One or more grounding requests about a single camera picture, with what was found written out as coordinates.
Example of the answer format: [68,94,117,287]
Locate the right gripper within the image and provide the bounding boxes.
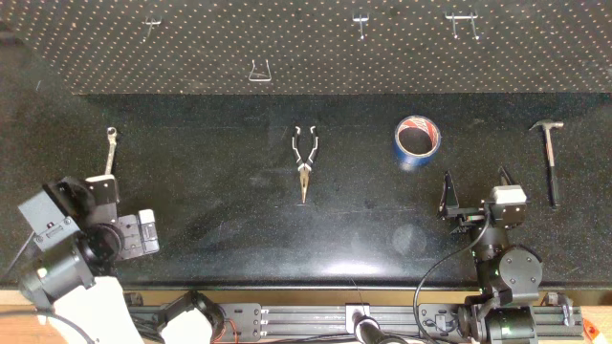
[437,165,515,235]

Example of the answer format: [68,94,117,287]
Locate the roll of blue tape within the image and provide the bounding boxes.
[393,114,443,169]

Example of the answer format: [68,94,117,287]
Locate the hammer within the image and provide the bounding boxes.
[528,118,565,210]

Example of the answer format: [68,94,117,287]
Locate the black and white pliers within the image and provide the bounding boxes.
[291,125,319,205]

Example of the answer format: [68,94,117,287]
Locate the wrench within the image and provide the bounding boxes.
[103,126,120,177]

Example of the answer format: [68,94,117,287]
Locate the black pegboard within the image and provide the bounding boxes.
[0,0,612,96]

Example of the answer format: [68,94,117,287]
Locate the metal double hook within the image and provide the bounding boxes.
[444,11,480,41]

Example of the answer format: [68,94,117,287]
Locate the metal loop hook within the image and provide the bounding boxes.
[247,59,273,83]

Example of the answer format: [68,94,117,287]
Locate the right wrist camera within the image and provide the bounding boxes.
[490,184,529,206]

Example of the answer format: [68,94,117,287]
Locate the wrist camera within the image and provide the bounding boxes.
[490,184,529,206]
[117,208,161,262]

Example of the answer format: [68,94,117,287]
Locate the black cable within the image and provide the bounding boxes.
[412,212,492,344]
[0,231,97,344]

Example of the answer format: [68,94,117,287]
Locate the mounting rail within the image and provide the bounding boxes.
[122,289,585,344]

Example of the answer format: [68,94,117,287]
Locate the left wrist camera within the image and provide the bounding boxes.
[117,208,161,262]

